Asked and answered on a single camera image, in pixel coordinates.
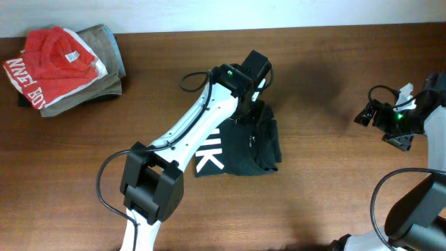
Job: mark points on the khaki folded garment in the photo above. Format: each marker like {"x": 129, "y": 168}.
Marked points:
{"x": 96, "y": 42}

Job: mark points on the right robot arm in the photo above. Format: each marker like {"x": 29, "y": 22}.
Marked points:
{"x": 415, "y": 221}

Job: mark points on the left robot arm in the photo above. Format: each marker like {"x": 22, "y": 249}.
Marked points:
{"x": 152, "y": 182}

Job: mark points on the light blue folded garment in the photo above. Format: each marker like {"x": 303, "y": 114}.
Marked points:
{"x": 117, "y": 52}

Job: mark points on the red folded t-shirt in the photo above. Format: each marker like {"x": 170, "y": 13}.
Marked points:
{"x": 52, "y": 65}

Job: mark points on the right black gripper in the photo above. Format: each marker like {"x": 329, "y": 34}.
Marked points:
{"x": 385, "y": 109}

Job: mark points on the dark green t-shirt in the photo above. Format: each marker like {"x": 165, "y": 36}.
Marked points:
{"x": 249, "y": 147}

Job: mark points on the black folded garment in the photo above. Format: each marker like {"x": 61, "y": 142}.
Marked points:
{"x": 23, "y": 102}

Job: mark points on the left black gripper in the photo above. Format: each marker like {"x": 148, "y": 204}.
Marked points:
{"x": 257, "y": 116}

